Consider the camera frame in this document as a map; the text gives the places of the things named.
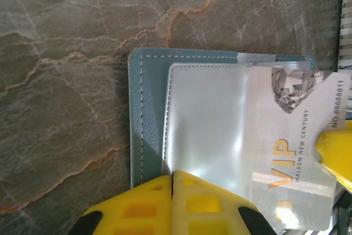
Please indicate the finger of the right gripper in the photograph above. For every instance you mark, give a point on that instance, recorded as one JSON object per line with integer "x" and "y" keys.
{"x": 336, "y": 149}

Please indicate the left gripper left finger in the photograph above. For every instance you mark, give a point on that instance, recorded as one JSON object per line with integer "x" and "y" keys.
{"x": 143, "y": 210}

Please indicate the white rectangular tray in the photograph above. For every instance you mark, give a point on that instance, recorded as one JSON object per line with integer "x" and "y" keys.
{"x": 347, "y": 39}

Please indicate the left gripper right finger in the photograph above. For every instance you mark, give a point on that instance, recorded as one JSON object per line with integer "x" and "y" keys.
{"x": 198, "y": 210}

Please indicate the silver VIP card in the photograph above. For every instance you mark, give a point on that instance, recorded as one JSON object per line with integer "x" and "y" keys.
{"x": 297, "y": 141}

